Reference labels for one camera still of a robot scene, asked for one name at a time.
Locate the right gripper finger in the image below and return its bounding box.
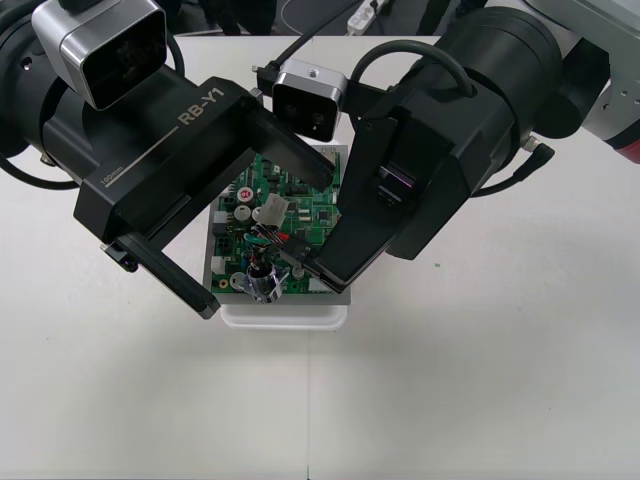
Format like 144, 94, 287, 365
319, 160, 401, 285
304, 250, 354, 295

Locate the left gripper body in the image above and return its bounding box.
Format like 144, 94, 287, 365
44, 67, 262, 242

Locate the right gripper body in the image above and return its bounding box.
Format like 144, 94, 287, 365
351, 74, 516, 261

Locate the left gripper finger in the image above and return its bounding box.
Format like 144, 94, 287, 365
103, 232, 222, 322
248, 99, 337, 188

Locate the cable bundle with metal plug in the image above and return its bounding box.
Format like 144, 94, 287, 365
238, 193, 321, 305

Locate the milky plastic box with lid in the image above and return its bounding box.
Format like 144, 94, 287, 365
218, 302, 350, 332

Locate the white power strip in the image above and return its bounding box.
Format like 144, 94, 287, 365
346, 0, 389, 36

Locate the green circuit board grey frame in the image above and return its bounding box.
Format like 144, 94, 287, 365
202, 142, 354, 306

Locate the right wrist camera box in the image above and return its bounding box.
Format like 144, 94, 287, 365
272, 58, 349, 143

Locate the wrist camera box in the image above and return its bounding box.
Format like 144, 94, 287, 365
272, 58, 349, 143
31, 0, 168, 112

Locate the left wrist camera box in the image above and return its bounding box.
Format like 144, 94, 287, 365
31, 0, 168, 112

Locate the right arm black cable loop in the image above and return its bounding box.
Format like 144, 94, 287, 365
348, 38, 475, 97

